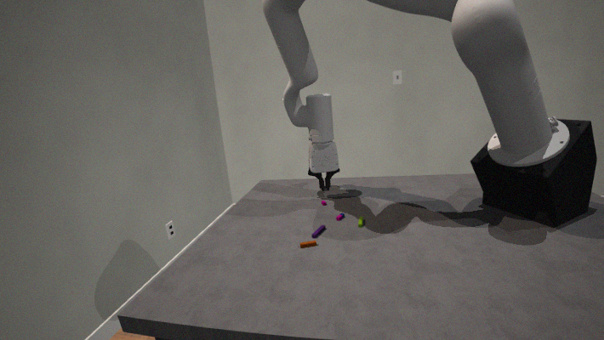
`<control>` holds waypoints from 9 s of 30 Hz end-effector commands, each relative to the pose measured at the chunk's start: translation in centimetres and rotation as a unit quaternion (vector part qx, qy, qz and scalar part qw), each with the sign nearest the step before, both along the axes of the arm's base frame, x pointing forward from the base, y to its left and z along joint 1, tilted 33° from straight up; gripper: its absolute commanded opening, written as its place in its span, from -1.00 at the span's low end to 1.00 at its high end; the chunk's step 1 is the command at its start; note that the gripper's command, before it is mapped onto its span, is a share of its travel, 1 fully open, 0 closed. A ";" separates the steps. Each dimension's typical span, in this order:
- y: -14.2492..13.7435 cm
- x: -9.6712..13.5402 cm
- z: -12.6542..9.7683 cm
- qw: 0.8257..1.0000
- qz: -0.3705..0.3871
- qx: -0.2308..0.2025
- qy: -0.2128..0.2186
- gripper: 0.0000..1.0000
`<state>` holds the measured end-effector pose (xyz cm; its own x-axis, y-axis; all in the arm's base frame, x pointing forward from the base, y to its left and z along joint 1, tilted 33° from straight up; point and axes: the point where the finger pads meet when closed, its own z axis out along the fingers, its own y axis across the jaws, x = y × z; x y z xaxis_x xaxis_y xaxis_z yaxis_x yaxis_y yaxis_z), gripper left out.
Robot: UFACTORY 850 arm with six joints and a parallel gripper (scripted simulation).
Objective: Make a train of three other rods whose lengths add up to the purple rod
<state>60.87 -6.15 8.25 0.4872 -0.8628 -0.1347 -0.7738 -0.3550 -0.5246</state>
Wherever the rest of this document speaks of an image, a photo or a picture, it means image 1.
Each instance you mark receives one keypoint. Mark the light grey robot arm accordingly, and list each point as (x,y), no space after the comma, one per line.
(489,39)

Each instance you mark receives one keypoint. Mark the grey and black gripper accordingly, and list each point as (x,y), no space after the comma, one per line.
(323,158)

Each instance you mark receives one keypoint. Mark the orange rod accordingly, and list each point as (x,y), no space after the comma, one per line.
(308,244)

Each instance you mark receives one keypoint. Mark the purple rod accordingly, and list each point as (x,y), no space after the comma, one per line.
(318,231)

